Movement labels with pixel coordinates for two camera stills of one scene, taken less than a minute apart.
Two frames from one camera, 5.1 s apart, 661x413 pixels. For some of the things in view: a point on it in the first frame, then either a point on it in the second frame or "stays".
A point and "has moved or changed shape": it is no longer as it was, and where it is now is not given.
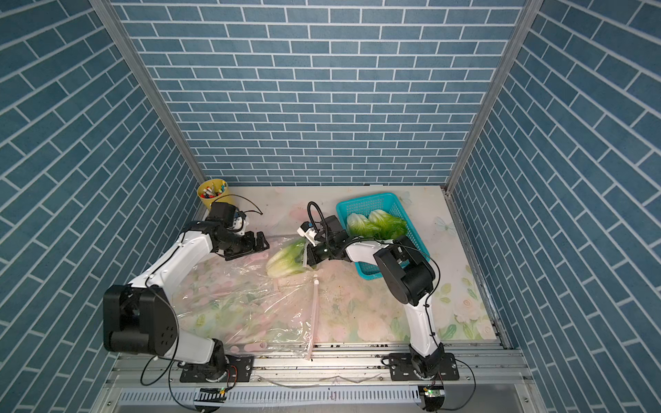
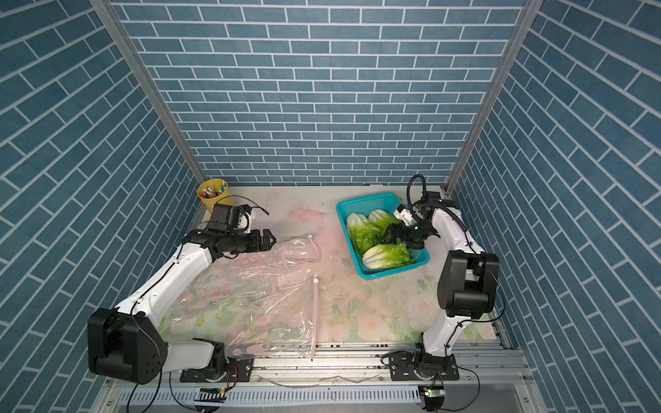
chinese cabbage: [287, 261] has moved or changed shape
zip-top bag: [284, 322] stays
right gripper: [314, 258] → [402, 230]
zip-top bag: [247, 297] stays
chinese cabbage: [359, 225] stays
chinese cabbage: [389, 227] stays
